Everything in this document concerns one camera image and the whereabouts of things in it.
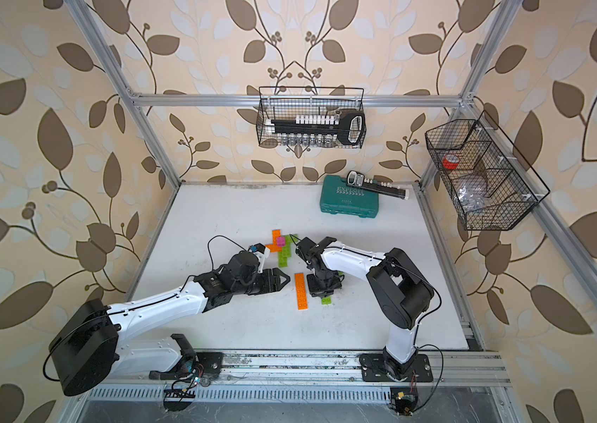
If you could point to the wire basket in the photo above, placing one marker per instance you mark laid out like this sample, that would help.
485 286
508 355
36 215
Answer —
285 101
514 187

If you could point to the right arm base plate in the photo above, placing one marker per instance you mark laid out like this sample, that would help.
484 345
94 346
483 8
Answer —
383 368

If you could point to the back wire basket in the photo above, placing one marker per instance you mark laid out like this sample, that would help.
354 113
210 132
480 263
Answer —
285 101

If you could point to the green tool case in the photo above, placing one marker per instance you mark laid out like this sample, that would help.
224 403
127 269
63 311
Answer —
339 198

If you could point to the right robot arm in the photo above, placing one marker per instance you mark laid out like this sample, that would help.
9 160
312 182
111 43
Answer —
401 291

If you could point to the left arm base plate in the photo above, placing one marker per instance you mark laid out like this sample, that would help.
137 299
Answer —
201 364

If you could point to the socket rail in basket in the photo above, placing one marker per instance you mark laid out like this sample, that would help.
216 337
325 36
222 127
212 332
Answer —
344 128

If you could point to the socket rail on case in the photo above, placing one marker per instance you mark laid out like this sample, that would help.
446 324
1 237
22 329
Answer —
358 180

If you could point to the orange brick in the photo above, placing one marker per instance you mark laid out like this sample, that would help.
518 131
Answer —
275 235
302 303
274 248
300 285

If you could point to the orange brick top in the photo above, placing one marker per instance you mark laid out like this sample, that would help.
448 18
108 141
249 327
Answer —
300 285

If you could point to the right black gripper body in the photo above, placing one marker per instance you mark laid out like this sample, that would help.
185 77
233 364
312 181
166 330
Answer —
323 283

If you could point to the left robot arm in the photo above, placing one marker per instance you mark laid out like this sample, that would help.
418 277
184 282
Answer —
90 347

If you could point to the aluminium front rail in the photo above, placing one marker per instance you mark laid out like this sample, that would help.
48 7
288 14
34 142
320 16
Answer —
449 368

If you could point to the clear plastic bag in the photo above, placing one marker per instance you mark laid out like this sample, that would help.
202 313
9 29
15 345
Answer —
471 191

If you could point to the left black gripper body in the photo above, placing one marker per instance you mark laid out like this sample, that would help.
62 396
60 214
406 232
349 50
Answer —
257 283

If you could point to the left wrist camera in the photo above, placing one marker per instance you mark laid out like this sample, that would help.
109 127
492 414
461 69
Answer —
262 253

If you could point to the right wire basket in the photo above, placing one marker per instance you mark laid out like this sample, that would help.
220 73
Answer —
514 187

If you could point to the green brick lowest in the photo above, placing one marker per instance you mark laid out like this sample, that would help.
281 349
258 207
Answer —
282 260

